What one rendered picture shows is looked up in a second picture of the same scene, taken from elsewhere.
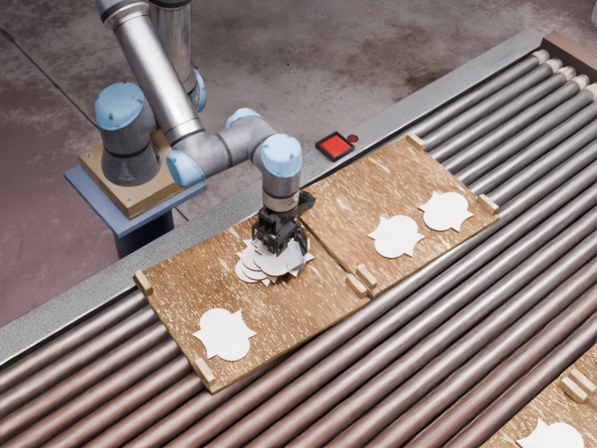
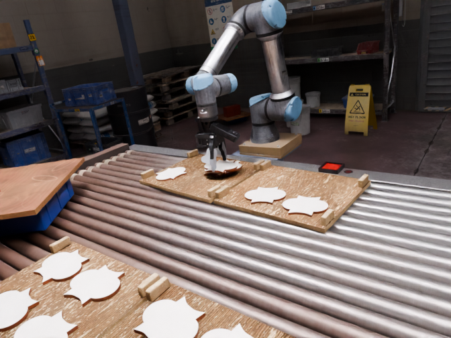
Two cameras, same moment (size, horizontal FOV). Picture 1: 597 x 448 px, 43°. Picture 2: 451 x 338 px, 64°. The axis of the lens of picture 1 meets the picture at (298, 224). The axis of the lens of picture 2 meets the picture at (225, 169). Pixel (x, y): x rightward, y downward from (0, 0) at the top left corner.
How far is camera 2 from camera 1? 1.80 m
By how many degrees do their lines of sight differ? 69
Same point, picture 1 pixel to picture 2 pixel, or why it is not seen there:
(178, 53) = (270, 71)
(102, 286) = not seen: hidden behind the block
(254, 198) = not seen: hidden behind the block
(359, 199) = (288, 180)
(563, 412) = (131, 287)
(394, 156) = (341, 181)
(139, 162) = (256, 130)
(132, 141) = (254, 117)
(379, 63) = not seen: outside the picture
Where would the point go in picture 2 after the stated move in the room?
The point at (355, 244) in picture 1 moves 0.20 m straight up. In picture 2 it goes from (249, 187) to (243, 134)
